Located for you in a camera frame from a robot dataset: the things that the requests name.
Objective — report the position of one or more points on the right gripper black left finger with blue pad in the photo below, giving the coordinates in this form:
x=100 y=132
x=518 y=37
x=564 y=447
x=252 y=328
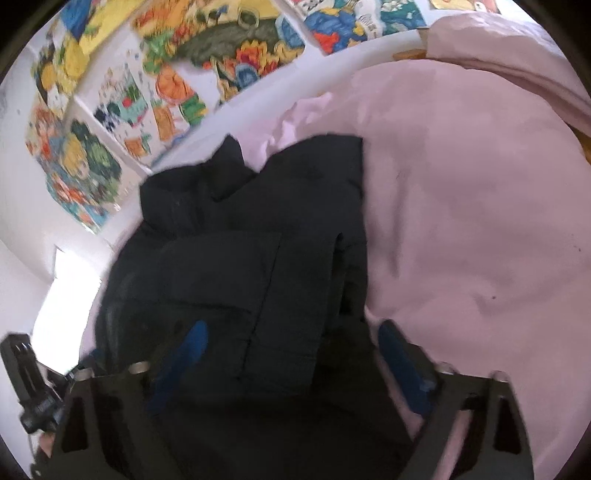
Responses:
x=106 y=429

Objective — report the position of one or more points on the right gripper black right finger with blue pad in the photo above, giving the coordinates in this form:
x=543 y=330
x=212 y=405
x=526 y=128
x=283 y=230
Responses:
x=496 y=444

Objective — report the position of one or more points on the black puffer jacket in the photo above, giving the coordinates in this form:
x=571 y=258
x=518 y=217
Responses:
x=275 y=263

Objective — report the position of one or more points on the person's left hand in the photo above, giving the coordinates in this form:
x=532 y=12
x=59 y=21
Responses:
x=45 y=443

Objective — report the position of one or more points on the anime girl drawing poster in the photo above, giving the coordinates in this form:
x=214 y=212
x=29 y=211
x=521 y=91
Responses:
x=82 y=175

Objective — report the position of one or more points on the pink bed sheet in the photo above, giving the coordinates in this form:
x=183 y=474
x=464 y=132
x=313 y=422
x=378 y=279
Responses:
x=476 y=208

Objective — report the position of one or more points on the fruit and cups drawing poster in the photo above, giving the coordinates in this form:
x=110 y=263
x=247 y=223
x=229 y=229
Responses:
x=141 y=114

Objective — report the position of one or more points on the yellow beach drawing poster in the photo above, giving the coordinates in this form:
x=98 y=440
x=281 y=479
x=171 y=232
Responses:
x=81 y=26

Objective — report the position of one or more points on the folded pink blanket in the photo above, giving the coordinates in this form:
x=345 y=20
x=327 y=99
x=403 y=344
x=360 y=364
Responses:
x=522 y=53

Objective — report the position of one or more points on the landscape flowers drawing poster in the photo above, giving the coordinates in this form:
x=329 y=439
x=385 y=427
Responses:
x=241 y=42

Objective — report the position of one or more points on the pink pigs yellow poster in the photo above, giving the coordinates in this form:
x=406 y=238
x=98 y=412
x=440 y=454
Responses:
x=489 y=6

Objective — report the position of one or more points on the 2024 dragon drawing poster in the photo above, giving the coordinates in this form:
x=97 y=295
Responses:
x=338 y=24

